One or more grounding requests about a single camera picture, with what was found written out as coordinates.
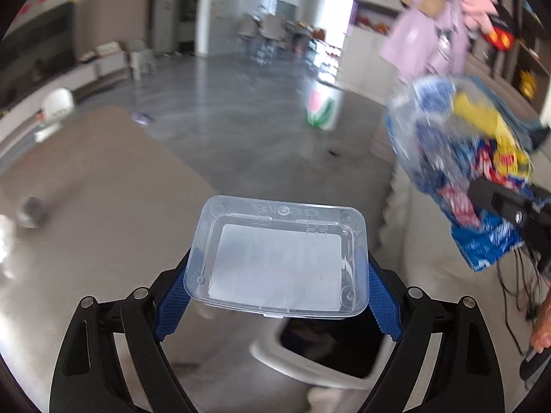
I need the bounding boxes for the grey dining chair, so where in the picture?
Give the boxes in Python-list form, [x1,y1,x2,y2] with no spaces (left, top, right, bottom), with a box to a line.
[261,14,290,66]

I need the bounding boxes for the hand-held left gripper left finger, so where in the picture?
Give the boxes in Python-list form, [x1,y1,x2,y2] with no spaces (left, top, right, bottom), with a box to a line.
[49,247,203,413]

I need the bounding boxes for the tulip print white bin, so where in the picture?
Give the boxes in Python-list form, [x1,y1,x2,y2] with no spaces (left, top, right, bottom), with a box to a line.
[304,85,342,132]

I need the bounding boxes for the white television cabinet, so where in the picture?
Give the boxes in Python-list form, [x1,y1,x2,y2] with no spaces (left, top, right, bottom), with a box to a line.
[0,51,131,156]

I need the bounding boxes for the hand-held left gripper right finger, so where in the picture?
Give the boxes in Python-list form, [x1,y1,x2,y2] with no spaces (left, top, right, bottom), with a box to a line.
[357,260,505,413]

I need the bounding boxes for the purple garment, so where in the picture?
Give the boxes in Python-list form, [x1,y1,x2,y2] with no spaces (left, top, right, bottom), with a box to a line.
[378,0,471,79]

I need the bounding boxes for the large black television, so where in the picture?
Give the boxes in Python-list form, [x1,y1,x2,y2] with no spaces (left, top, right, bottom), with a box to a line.
[0,2,76,105]

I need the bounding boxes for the beige coffee table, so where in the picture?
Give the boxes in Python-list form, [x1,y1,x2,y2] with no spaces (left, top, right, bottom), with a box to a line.
[0,105,221,413]

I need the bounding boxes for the black cable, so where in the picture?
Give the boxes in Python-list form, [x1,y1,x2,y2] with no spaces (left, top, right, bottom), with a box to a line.
[495,244,545,356]

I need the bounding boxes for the clear plastic box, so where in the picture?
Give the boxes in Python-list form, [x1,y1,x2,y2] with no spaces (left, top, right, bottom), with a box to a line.
[185,194,369,320]

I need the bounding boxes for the white sideboard cabinet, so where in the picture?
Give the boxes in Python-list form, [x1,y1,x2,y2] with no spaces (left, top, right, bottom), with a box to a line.
[339,0,402,105]

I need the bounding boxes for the clear bag of colourful wrappers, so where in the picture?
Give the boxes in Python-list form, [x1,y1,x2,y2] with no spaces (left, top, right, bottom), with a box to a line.
[384,75,535,273]

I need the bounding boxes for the grey crumpled lump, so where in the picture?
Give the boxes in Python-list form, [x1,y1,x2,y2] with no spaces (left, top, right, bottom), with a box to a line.
[16,195,49,230]

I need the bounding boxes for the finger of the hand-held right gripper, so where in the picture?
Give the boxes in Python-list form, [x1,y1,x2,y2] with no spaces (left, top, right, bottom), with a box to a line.
[468,178,537,230]

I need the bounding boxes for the small white stool chair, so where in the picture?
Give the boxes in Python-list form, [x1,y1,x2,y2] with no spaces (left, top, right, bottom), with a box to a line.
[128,39,156,81]

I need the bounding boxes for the blue jeans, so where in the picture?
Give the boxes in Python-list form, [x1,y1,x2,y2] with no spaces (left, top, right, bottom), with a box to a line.
[486,81,551,152]

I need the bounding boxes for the person's right hand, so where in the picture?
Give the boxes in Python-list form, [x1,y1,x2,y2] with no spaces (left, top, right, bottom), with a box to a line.
[530,287,551,350]

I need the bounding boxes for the white trash bin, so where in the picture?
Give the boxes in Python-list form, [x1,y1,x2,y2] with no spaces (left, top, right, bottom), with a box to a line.
[251,313,393,391]

